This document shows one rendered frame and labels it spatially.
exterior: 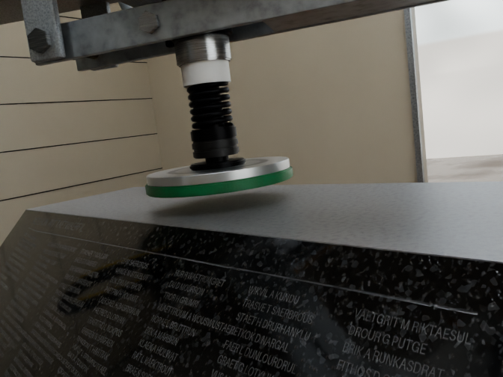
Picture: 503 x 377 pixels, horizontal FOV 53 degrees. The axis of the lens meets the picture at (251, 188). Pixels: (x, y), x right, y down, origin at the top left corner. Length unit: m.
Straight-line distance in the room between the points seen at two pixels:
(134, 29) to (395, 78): 4.92
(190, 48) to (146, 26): 0.07
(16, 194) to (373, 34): 4.17
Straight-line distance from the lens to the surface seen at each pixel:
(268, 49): 6.22
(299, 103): 6.00
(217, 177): 0.65
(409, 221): 0.53
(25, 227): 1.04
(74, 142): 6.45
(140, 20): 0.72
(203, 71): 0.72
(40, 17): 0.78
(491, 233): 0.47
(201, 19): 0.70
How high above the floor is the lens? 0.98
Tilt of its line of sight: 7 degrees down
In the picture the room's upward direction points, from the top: 7 degrees counter-clockwise
